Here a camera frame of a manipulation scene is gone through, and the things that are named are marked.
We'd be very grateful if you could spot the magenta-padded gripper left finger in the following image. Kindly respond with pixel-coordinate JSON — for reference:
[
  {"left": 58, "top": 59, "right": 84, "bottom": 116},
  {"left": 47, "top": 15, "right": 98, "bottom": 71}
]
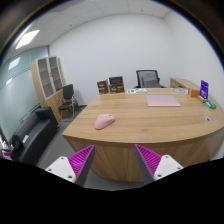
[{"left": 45, "top": 144, "right": 97, "bottom": 188}]

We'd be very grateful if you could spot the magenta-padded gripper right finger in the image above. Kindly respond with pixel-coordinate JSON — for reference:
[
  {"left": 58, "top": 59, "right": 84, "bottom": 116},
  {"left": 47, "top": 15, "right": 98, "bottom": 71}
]
[{"left": 133, "top": 143, "right": 184, "bottom": 185}]

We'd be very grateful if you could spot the pink computer mouse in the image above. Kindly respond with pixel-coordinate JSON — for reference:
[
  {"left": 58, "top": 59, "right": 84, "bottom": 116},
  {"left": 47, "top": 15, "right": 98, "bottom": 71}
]
[{"left": 93, "top": 113, "right": 116, "bottom": 131}]

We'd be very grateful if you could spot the pink and blue mouse pad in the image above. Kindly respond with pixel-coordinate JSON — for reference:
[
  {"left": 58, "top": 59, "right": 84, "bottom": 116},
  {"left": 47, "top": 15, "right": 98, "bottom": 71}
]
[{"left": 145, "top": 94, "right": 182, "bottom": 108}]

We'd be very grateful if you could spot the black leather sofa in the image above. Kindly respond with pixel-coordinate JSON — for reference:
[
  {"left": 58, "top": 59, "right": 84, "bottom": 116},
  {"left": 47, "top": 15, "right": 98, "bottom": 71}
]
[{"left": 9, "top": 106, "right": 59, "bottom": 166}]

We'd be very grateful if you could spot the black visitor chair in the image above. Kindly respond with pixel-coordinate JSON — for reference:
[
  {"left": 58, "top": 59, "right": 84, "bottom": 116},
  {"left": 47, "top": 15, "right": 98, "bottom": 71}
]
[{"left": 58, "top": 83, "right": 81, "bottom": 122}]

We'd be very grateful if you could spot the white green purple printed sheet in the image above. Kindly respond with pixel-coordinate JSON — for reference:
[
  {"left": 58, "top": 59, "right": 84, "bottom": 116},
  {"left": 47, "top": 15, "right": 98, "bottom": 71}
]
[{"left": 126, "top": 87, "right": 148, "bottom": 95}]

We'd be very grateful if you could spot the black mesh office chair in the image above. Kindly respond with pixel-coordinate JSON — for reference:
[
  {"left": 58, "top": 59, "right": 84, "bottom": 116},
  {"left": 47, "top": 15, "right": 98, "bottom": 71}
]
[{"left": 134, "top": 69, "right": 166, "bottom": 89}]

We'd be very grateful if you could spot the small orange box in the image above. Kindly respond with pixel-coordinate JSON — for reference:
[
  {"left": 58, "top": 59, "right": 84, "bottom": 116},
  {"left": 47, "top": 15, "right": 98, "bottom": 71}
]
[{"left": 188, "top": 87, "right": 201, "bottom": 98}]

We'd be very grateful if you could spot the small teal box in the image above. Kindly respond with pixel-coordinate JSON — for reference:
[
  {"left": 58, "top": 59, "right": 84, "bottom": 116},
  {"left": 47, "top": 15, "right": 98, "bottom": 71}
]
[{"left": 204, "top": 99, "right": 217, "bottom": 110}]

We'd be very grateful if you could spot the wooden side desk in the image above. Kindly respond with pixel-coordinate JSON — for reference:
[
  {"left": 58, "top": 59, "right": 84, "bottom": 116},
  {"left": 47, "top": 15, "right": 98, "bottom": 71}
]
[{"left": 170, "top": 77, "right": 201, "bottom": 91}]

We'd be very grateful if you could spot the wooden shelf unit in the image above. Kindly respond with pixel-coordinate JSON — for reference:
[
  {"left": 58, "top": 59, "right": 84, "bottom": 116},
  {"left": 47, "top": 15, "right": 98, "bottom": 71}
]
[{"left": 30, "top": 55, "right": 68, "bottom": 123}]

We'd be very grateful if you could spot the black printed box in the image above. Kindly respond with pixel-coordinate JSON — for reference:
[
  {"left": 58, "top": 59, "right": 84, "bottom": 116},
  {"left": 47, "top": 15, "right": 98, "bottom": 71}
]
[{"left": 108, "top": 76, "right": 124, "bottom": 86}]

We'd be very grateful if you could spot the purple sign card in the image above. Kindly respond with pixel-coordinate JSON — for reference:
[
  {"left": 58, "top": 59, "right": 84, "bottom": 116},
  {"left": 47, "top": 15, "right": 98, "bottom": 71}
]
[{"left": 199, "top": 79, "right": 210, "bottom": 100}]

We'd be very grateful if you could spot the square ceiling light panel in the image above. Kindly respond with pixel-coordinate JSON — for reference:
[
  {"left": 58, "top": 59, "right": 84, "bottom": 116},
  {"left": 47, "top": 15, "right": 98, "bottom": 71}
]
[{"left": 15, "top": 29, "right": 41, "bottom": 50}]

